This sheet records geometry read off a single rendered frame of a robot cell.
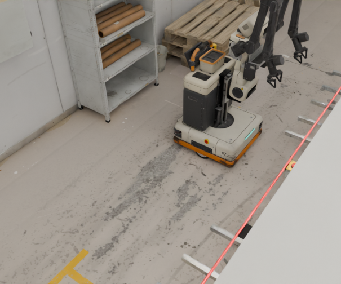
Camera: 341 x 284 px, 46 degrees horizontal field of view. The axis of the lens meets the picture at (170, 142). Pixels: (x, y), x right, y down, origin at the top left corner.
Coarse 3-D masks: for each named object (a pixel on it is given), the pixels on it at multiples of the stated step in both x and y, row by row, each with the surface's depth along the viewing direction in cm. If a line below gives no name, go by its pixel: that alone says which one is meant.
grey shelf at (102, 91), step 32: (64, 0) 360; (96, 0) 359; (128, 0) 436; (64, 32) 386; (96, 32) 362; (128, 32) 463; (96, 64) 384; (128, 64) 418; (96, 96) 414; (128, 96) 441
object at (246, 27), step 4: (256, 12) 302; (252, 16) 297; (256, 16) 299; (248, 20) 297; (252, 20) 296; (240, 24) 304; (244, 24) 300; (248, 24) 298; (252, 24) 296; (264, 24) 302; (240, 28) 304; (244, 28) 302; (248, 28) 300; (252, 28) 298; (264, 28) 300; (244, 32) 304; (248, 32) 302; (244, 36) 307; (248, 36) 304
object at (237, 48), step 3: (237, 42) 303; (240, 42) 299; (243, 42) 296; (234, 45) 299; (237, 45) 298; (240, 45) 296; (231, 48) 298; (234, 48) 299; (237, 48) 297; (240, 48) 297; (243, 48) 295; (234, 51) 298; (237, 51) 298; (240, 51) 297; (243, 51) 298; (234, 54) 299; (237, 54) 300; (240, 54) 301
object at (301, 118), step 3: (300, 117) 296; (303, 117) 296; (306, 117) 296; (300, 120) 297; (303, 120) 296; (306, 120) 294; (309, 120) 294; (312, 120) 294; (309, 123) 294; (312, 123) 293; (318, 123) 291; (321, 123) 291; (315, 126) 293; (318, 126) 291
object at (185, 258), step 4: (184, 256) 204; (188, 256) 204; (184, 260) 204; (188, 260) 203; (192, 260) 203; (196, 260) 203; (188, 264) 204; (192, 264) 201; (196, 264) 201; (200, 264) 201; (196, 268) 201; (200, 268) 199; (204, 268) 199; (208, 268) 199; (204, 272) 199; (208, 272) 197; (212, 272) 197; (216, 272) 197; (212, 276) 196; (216, 276) 196
